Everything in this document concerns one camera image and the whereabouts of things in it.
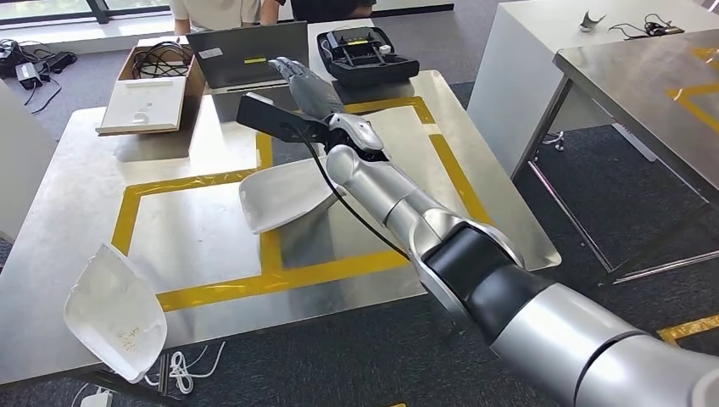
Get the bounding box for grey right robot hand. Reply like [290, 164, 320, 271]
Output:
[268, 56, 345, 120]

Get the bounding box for brown cardboard box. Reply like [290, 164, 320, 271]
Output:
[114, 40, 207, 116]

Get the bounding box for black power adapters with cables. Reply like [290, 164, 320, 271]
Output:
[0, 37, 80, 116]

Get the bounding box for white table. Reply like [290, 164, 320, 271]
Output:
[465, 0, 719, 181]

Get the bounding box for black cable with device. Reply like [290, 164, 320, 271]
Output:
[608, 13, 687, 42]

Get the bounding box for black coiled cables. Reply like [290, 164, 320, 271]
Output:
[131, 42, 195, 80]

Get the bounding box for white flat box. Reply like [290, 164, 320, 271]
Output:
[95, 75, 188, 137]

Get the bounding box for black tool case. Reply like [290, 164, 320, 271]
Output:
[315, 26, 421, 87]

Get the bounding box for steel table with tape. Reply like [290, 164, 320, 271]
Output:
[508, 28, 719, 286]

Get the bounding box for steel workbench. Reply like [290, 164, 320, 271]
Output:
[0, 69, 563, 390]

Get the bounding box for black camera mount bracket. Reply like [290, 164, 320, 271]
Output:
[236, 91, 332, 146]

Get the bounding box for person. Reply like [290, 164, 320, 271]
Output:
[168, 0, 282, 36]
[275, 0, 378, 24]

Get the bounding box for grey laptop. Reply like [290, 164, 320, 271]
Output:
[185, 21, 311, 94]

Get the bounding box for yellow floor tape strip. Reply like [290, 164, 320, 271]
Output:
[655, 313, 719, 348]

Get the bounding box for white curved plastic shell part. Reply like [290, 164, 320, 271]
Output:
[63, 243, 169, 385]
[238, 157, 341, 236]

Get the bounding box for white coiled cable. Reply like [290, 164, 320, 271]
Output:
[142, 341, 227, 396]

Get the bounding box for small grey metal part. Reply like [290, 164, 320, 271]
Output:
[578, 9, 608, 34]

